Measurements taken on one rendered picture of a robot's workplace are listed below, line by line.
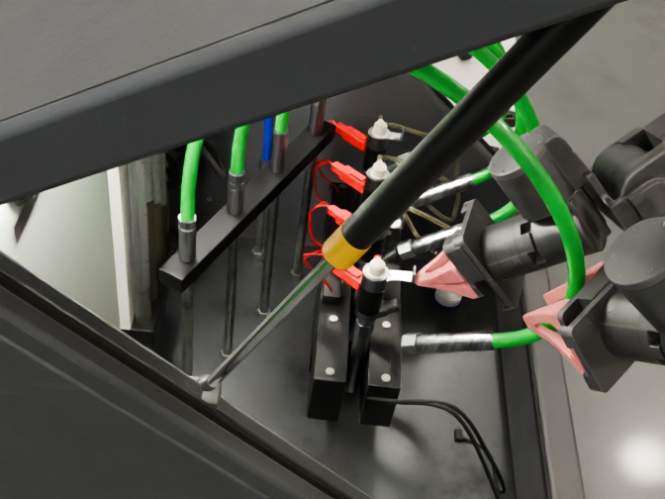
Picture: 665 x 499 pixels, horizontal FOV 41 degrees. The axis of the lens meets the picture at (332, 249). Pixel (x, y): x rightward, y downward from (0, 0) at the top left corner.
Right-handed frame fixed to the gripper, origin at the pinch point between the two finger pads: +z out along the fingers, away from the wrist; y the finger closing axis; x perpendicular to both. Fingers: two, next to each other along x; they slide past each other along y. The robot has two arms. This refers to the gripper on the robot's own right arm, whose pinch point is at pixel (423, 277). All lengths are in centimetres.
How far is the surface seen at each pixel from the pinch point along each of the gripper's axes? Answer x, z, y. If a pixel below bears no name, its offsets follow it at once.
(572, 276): 11.4, -21.0, 3.5
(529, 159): 10.1, -23.2, 14.5
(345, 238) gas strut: 33.6, -24.4, 27.7
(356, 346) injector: 2.4, 12.0, -4.6
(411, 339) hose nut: 10.0, -1.9, 0.6
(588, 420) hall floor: -76, 49, -112
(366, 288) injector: 2.6, 4.8, 2.8
